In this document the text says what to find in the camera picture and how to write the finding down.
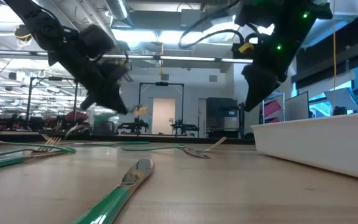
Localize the black ceiling cable reel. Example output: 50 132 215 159
13 24 33 43

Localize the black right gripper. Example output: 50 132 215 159
242 34 298 112

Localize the black cabinet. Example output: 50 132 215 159
206 97 240 139

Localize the grey ceiling duct box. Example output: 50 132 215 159
180 8 213 31

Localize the white shelf rack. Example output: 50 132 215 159
243 91 286 135

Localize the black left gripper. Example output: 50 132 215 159
53 49 130 115

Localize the black crate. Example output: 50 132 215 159
93 119 116 136

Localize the white cutlery tray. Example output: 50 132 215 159
250 111 358 184

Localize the black right camera cable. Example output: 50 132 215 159
178 0 246 50

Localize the pale door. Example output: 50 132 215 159
152 98 177 136

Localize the long ceiling light strip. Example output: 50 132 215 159
0 49 254 65

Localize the white angled panel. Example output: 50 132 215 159
323 88 358 111

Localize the red background object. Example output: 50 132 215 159
64 111 90 123

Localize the gold fork green handle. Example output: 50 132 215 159
121 136 228 154
0 134 62 161

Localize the grey monitor panel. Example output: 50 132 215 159
284 91 310 121

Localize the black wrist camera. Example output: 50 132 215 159
231 40 257 62
103 58 132 82

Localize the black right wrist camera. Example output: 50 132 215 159
231 40 257 62

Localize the silver round air duct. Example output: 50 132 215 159
106 0 130 20

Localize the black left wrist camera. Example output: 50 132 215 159
103 58 132 82

